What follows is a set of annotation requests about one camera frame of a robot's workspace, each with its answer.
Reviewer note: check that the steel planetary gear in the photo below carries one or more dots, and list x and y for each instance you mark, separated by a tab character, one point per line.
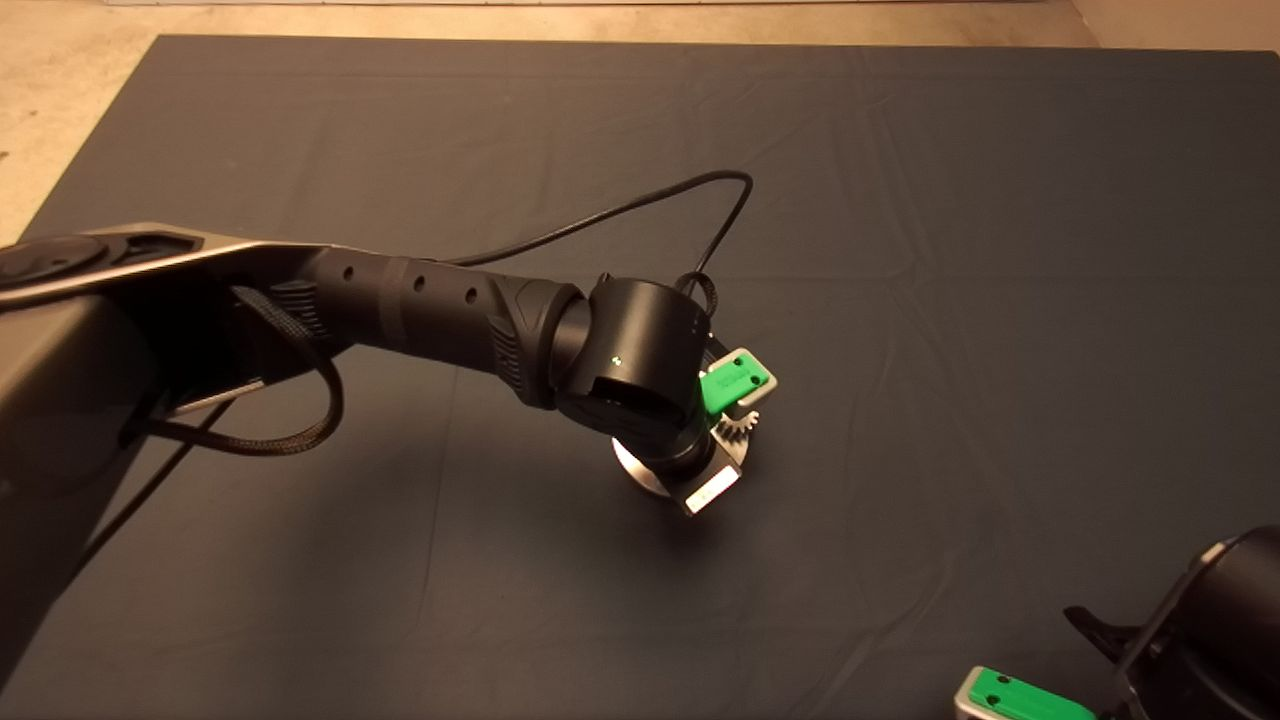
738	428

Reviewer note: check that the green right camera mount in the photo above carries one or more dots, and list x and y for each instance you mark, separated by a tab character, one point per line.
1025	698

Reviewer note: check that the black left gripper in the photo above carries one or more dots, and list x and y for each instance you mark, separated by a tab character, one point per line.
712	480

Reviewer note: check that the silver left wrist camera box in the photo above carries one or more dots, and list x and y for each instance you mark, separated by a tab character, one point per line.
772	381

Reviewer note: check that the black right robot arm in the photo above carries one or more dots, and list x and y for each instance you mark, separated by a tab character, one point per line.
1230	620

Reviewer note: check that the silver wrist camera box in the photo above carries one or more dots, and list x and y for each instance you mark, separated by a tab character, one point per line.
965	705
772	381

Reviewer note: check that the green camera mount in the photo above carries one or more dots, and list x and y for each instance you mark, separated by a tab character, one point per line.
730	385
1025	698

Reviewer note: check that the dark grey table cloth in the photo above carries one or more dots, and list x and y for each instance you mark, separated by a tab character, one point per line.
900	200

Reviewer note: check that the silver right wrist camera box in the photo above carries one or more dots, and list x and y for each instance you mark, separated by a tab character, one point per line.
965	705

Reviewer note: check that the round metal carrier plate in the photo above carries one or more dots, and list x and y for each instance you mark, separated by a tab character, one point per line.
625	462

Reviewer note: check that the green left camera mount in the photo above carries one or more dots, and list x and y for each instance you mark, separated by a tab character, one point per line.
730	385

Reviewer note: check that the black braided left arm sleeve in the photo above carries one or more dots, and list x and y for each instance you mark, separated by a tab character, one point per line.
270	450

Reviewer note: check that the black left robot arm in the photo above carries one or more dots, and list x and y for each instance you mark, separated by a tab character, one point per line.
420	300

